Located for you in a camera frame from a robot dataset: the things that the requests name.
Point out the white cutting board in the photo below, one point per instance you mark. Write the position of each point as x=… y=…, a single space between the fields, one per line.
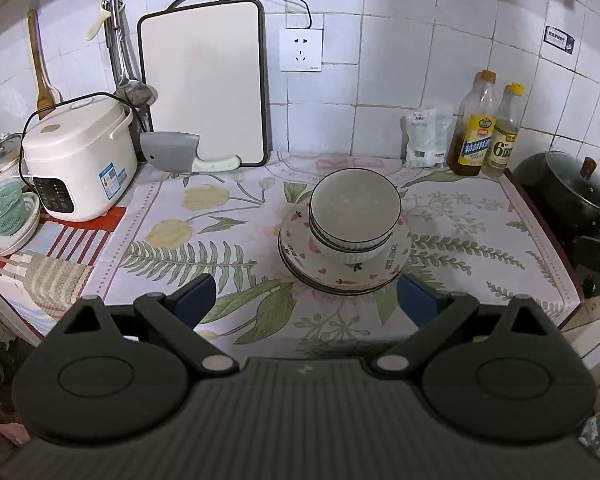
x=207 y=62

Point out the white salt bag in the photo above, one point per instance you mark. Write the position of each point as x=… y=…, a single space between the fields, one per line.
x=428 y=131

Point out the striped red cloth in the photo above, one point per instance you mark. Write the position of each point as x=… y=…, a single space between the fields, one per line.
x=44 y=278

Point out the teal fried egg plate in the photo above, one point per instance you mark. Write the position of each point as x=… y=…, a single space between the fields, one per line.
x=348 y=276

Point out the vinegar bottle yellow cap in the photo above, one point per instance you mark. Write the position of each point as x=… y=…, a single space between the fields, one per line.
x=505 y=132

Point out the black pot with glass lid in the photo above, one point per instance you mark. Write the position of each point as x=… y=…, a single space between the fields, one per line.
x=565 y=190

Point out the wooden spatula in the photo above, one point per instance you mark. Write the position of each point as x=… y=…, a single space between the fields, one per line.
x=47 y=96

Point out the white bowl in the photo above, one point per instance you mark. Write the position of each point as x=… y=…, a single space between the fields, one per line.
x=343 y=256
x=345 y=245
x=355 y=204

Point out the white rice cooker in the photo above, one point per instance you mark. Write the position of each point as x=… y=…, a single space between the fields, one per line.
x=81 y=157

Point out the floral table cloth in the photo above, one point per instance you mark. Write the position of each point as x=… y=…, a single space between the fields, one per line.
x=471 y=234

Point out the white plate black rim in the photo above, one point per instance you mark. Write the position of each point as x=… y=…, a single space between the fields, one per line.
x=339 y=291

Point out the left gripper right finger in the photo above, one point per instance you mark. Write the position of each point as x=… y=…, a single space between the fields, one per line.
x=441 y=321

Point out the rabbit carrot patterned plate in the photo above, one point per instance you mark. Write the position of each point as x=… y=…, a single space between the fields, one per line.
x=294 y=234

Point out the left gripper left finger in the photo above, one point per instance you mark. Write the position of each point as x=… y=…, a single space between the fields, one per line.
x=172 y=319

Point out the blue wall sticker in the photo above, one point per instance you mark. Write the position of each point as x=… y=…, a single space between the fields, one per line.
x=559 y=39

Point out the white wall socket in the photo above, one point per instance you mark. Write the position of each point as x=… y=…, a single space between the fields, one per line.
x=300 y=50

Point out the hanging metal ladle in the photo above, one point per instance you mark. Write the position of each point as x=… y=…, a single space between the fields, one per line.
x=128 y=84

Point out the white hanging spoon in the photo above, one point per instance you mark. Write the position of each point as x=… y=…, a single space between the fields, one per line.
x=104 y=14

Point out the cooking wine bottle orange cap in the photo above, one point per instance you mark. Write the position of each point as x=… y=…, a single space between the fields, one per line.
x=474 y=126

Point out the green strainer basket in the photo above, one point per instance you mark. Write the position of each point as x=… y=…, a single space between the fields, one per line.
x=13 y=209

